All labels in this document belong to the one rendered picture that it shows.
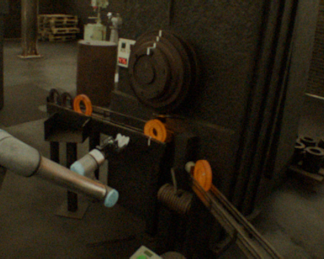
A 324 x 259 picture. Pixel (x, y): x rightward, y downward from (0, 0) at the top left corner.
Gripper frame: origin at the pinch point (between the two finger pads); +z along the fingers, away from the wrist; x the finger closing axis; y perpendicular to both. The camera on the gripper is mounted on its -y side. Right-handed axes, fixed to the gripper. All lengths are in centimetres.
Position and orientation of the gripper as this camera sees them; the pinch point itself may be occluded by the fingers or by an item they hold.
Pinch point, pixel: (126, 139)
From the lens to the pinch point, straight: 185.1
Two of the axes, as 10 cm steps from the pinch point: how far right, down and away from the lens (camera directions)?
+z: 6.4, -4.9, 5.9
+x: -7.6, -3.1, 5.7
